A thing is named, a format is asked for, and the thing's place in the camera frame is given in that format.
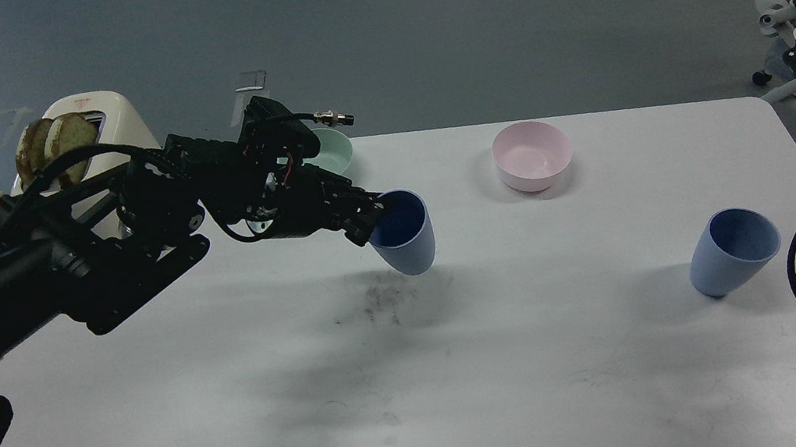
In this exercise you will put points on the blue cup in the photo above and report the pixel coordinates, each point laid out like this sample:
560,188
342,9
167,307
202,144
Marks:
404,234
733,247

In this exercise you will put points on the green bowl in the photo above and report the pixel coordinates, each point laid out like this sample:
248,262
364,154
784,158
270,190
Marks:
336,152

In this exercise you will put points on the cream white toaster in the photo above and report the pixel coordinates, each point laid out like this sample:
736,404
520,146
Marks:
117,122

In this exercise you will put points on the left bread slice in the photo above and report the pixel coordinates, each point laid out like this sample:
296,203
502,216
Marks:
29,156

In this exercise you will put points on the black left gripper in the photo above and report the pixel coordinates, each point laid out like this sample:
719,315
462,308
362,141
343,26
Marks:
261,187

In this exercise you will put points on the pink bowl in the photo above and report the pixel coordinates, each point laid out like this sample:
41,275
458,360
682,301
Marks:
531,156

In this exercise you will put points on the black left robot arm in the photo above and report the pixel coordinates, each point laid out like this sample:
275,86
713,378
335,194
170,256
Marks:
52,264

